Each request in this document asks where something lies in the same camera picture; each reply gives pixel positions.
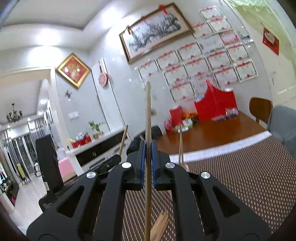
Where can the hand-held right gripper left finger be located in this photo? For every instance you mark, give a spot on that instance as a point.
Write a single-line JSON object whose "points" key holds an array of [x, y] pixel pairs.
{"points": [[142, 162]]}

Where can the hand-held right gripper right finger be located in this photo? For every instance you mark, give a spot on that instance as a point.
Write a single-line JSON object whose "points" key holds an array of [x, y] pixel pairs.
{"points": [[154, 166]]}

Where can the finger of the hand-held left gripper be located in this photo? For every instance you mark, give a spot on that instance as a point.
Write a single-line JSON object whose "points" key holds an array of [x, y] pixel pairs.
{"points": [[108, 163]]}

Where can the wooden chopstick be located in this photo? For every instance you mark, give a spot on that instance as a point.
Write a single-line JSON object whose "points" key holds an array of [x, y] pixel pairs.
{"points": [[123, 141], [148, 115]]}

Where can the pink cup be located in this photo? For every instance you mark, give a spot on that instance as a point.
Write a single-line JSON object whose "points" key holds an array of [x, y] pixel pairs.
{"points": [[186, 166]]}

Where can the bunch of wooden chopsticks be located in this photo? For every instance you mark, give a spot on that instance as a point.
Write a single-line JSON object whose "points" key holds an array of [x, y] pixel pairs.
{"points": [[180, 148]]}

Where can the pile of wooden chopsticks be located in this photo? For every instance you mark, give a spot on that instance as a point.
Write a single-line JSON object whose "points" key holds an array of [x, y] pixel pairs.
{"points": [[160, 226]]}

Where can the white black sideboard cabinet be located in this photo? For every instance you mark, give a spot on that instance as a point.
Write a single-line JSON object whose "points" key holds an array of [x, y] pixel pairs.
{"points": [[97, 153]]}

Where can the black jacket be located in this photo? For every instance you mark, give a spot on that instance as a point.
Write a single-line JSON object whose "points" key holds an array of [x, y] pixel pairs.
{"points": [[156, 133]]}

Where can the pink cushion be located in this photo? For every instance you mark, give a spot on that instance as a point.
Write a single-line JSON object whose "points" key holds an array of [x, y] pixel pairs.
{"points": [[66, 169]]}

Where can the potted green plant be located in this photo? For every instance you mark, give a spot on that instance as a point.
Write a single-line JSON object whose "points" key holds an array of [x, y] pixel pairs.
{"points": [[96, 127]]}

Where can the tall black cabinet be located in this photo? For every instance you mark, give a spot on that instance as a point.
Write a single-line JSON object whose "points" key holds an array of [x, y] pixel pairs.
{"points": [[47, 162]]}

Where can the pack of red soda cans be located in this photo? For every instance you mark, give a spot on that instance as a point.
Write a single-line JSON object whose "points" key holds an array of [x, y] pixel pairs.
{"points": [[168, 127]]}

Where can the yellow chair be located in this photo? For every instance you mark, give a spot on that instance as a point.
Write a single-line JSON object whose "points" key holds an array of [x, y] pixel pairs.
{"points": [[21, 170]]}

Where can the green tray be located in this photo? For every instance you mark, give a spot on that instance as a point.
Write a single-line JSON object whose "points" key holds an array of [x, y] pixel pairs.
{"points": [[186, 126]]}

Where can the orange snack packets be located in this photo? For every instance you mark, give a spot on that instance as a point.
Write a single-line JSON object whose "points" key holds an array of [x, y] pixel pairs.
{"points": [[188, 115]]}

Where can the round red fan ornament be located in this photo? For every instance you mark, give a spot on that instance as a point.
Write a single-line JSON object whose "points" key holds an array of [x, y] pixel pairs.
{"points": [[103, 80]]}

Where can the brown polka dot tablecloth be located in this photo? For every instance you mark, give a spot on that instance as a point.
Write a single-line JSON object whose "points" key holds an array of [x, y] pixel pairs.
{"points": [[242, 166]]}

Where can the black chandelier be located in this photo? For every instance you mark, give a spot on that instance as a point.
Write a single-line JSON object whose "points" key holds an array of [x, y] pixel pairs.
{"points": [[13, 114]]}

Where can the clear plastic bag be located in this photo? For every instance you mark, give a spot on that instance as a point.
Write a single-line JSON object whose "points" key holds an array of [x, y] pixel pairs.
{"points": [[232, 112]]}

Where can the framed red gold picture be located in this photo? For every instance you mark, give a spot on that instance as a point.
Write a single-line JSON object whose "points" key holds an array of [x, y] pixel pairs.
{"points": [[73, 70]]}

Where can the wooden chair back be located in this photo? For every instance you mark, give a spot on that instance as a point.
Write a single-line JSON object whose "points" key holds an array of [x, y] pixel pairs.
{"points": [[260, 111]]}

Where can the framed blossom painting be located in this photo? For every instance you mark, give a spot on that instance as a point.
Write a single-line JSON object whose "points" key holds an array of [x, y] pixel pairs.
{"points": [[155, 30]]}

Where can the grey jacket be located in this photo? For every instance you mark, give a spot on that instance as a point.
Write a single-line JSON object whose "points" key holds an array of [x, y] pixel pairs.
{"points": [[282, 125]]}

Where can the white door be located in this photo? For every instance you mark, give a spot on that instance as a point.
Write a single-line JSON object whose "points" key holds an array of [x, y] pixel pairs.
{"points": [[284, 76]]}

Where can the green curtain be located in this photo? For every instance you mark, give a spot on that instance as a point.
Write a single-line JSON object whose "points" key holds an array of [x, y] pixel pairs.
{"points": [[254, 4]]}

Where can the white light switch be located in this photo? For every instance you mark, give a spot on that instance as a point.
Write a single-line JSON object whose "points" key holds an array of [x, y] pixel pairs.
{"points": [[73, 115]]}

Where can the butterfly wall decal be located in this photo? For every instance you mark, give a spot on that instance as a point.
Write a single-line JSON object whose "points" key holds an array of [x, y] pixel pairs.
{"points": [[68, 94]]}

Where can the wall of framed certificates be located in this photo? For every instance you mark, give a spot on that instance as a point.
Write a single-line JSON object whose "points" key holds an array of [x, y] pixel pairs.
{"points": [[198, 62]]}

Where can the small wall photo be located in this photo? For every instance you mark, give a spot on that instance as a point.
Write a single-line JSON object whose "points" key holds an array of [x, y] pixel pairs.
{"points": [[245, 39]]}

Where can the red heart wall decoration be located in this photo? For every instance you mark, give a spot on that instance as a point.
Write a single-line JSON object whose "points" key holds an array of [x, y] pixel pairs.
{"points": [[270, 41]]}

